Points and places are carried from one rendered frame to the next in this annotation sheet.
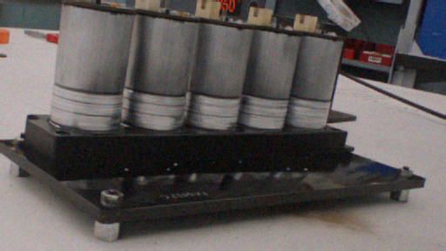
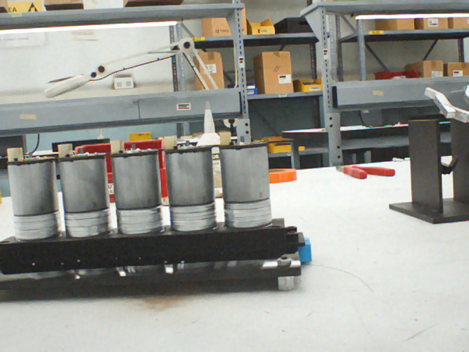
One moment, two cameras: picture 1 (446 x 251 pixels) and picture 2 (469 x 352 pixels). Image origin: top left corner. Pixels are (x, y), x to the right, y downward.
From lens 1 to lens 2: 0.27 m
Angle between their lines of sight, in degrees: 43
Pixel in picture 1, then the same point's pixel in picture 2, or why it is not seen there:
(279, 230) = (86, 305)
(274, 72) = (176, 184)
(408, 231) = (200, 311)
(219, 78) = (120, 195)
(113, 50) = (24, 188)
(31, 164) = not seen: outside the picture
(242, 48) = (132, 170)
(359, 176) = (220, 266)
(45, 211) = not seen: outside the picture
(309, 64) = (225, 172)
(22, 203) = not seen: outside the picture
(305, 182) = (144, 270)
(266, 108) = (177, 214)
